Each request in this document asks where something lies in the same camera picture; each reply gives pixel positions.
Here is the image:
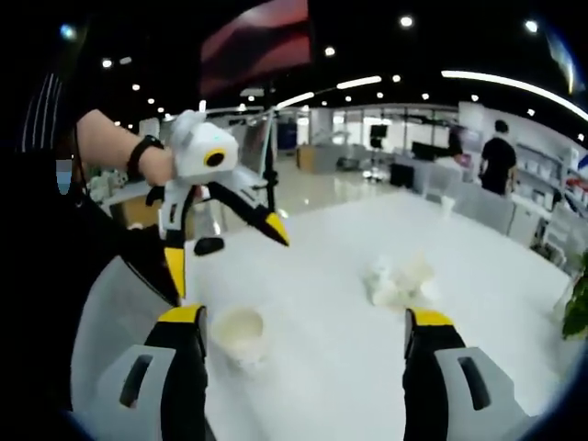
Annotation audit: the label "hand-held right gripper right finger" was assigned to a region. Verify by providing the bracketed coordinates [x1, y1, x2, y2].
[401, 306, 537, 441]

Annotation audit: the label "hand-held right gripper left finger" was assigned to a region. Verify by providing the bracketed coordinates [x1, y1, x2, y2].
[94, 302, 209, 441]

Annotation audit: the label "white paper cup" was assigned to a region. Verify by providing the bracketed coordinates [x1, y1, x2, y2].
[210, 306, 268, 371]

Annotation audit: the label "pile of paper cups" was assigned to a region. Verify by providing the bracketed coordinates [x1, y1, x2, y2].
[361, 250, 436, 310]

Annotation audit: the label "upright translucent panel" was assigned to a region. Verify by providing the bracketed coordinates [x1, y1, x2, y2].
[241, 117, 272, 183]

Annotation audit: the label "person's left hand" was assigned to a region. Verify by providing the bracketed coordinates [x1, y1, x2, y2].
[145, 147, 178, 187]

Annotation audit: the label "black tripod stand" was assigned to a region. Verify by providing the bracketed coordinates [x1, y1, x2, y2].
[264, 80, 282, 220]

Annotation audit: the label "wood panel desk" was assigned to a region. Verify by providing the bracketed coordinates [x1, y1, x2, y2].
[91, 178, 164, 231]

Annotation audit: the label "black computer mouse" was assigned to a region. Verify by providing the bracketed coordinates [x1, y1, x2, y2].
[193, 235, 227, 257]

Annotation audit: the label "black wristband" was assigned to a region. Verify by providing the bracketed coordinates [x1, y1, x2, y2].
[126, 135, 165, 178]

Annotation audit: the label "brown cabinet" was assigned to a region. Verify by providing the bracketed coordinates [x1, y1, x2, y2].
[297, 145, 319, 175]

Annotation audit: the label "dark blue board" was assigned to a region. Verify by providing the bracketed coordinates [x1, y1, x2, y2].
[277, 119, 299, 151]

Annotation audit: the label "white table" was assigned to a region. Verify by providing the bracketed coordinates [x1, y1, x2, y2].
[181, 190, 582, 441]

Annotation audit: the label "short ceiling light strip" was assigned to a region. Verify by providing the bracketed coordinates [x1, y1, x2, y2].
[275, 91, 316, 110]
[335, 75, 383, 90]

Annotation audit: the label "black screen on stand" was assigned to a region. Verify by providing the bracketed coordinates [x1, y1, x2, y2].
[369, 123, 389, 149]

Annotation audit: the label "black cabinet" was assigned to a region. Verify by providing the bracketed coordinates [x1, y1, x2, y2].
[390, 163, 415, 189]

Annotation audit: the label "potted green plant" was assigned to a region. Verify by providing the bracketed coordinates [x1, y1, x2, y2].
[560, 250, 588, 342]

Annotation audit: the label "wide black monitor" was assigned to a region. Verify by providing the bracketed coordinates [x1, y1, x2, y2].
[411, 141, 451, 162]

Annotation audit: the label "grey partition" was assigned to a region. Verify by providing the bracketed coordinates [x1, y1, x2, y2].
[424, 176, 550, 243]

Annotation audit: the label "round ceiling spotlights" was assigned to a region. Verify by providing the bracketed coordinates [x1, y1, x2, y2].
[100, 15, 539, 116]

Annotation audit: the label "white shelving unit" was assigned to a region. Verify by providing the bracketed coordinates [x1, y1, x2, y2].
[514, 140, 588, 272]

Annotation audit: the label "long curved ceiling light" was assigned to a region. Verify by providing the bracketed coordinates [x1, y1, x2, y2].
[440, 69, 588, 121]

